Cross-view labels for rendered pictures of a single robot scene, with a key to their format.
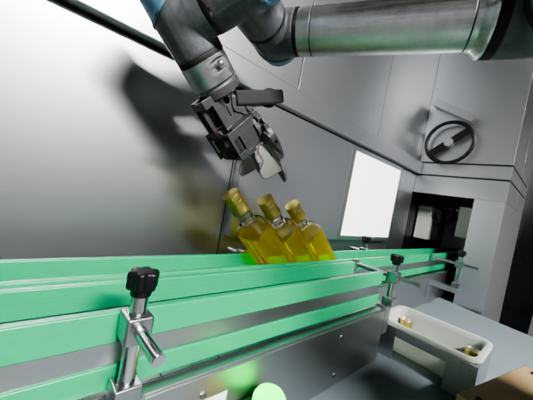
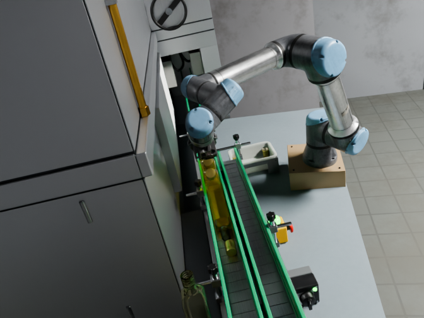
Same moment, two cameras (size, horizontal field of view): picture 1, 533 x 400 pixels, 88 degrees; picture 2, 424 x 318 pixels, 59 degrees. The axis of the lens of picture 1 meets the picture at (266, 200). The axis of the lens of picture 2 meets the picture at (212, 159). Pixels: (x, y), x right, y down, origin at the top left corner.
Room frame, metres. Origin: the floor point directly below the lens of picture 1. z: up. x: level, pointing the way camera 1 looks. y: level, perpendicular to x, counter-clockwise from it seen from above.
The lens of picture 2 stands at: (-0.23, 0.87, 1.73)
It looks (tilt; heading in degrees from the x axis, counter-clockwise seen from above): 28 degrees down; 312
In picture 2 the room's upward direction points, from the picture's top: 12 degrees counter-clockwise
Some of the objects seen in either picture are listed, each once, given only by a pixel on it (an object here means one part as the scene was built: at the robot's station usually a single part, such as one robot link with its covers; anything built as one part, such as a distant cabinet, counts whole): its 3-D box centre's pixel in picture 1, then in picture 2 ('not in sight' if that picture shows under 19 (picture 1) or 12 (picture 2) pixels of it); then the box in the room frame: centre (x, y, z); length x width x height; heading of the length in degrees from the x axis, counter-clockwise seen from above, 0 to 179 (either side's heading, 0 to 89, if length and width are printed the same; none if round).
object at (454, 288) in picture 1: (450, 276); not in sight; (1.12, -0.79, 0.90); 0.17 x 0.05 x 0.23; 43
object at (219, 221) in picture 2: not in sight; (219, 211); (0.51, 0.05, 0.91); 0.21 x 0.06 x 0.06; 133
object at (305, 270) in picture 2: not in sight; (302, 286); (0.15, 0.15, 0.79); 0.08 x 0.08 x 0.08; 43
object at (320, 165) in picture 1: (339, 191); (165, 109); (0.97, -0.25, 1.15); 0.90 x 0.03 x 0.34; 133
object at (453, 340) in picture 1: (430, 344); (252, 159); (0.69, -0.47, 0.80); 0.22 x 0.17 x 0.09; 43
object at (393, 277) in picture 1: (383, 276); (232, 148); (0.69, -0.32, 0.95); 0.17 x 0.03 x 0.12; 43
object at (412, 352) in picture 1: (417, 341); (247, 162); (0.71, -0.45, 0.79); 0.27 x 0.17 x 0.08; 43
